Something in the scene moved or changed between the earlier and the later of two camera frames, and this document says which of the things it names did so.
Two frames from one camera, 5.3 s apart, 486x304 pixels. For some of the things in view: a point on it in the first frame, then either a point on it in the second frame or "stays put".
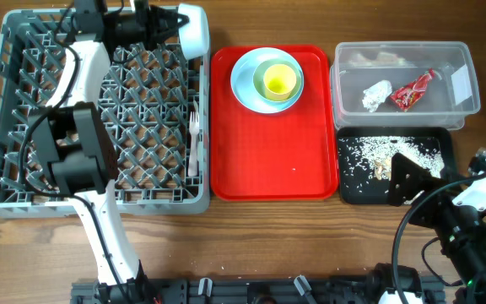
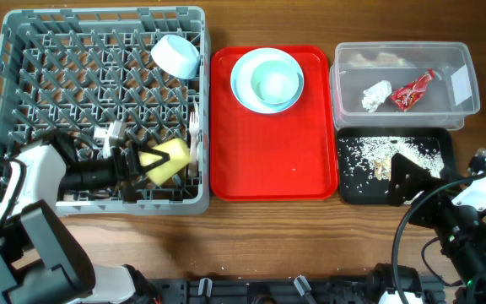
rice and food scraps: [365, 162] stays put
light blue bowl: [195, 34] -> [176, 55]
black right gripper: [418, 180] stays put
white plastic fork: [194, 126] stays put
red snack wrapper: [409, 94] stays put
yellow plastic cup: [279, 80] -> [180, 155]
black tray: [364, 157] stays put
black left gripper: [164, 30] -> [130, 173]
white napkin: [375, 95] stays put
